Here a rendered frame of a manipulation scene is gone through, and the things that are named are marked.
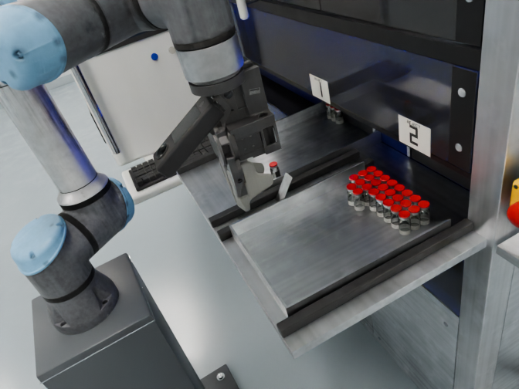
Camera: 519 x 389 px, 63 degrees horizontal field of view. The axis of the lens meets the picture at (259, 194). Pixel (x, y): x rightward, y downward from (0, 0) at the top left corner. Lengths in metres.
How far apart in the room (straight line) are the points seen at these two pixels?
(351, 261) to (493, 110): 0.34
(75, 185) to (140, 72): 0.59
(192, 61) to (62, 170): 0.50
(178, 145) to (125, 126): 0.94
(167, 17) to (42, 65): 0.14
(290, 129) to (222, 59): 0.76
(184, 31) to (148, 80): 0.96
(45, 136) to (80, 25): 0.45
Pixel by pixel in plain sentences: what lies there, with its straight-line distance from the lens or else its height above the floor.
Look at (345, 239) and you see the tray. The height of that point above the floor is 0.88.
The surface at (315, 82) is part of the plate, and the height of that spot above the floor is 1.03.
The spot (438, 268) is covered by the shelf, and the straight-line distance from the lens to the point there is 0.80.
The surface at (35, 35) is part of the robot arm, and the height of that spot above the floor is 1.40.
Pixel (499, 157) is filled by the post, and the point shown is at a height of 1.06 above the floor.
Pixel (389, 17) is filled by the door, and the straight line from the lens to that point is 0.84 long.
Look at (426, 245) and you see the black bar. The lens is 0.80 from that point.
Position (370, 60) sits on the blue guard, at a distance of 0.90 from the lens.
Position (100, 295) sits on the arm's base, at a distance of 1.02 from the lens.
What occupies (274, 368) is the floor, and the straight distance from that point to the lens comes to 1.74.
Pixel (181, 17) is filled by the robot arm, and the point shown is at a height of 1.37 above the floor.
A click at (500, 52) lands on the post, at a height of 1.21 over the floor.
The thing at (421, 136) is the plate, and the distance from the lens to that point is 0.85.
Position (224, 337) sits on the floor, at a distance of 1.88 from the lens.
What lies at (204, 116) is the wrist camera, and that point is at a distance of 0.54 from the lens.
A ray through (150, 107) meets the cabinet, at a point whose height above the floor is 0.96.
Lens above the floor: 1.46
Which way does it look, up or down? 35 degrees down
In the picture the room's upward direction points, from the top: 16 degrees counter-clockwise
